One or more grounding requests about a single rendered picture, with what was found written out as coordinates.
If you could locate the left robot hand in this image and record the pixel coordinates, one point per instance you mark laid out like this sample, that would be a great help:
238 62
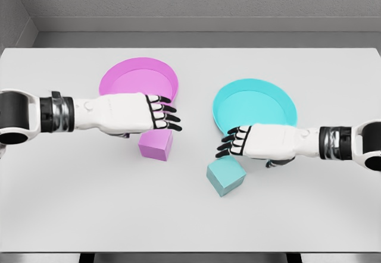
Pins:
128 112

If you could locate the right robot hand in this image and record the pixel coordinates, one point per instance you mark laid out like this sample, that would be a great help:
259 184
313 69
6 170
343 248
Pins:
263 141

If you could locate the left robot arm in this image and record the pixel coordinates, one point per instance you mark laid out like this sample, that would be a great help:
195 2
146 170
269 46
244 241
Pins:
59 114

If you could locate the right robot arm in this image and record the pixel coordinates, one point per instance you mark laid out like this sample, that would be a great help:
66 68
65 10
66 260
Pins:
336 145

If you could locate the pink round plate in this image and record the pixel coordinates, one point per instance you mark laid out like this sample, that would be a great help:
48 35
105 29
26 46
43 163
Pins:
140 77

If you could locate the cyan round plate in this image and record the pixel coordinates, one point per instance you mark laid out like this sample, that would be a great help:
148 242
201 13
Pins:
256 102

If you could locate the pink cube block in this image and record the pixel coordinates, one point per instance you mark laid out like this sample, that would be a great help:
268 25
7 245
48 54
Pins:
154 145

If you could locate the cyan cube block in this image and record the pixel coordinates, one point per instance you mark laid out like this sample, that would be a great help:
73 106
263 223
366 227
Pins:
224 175

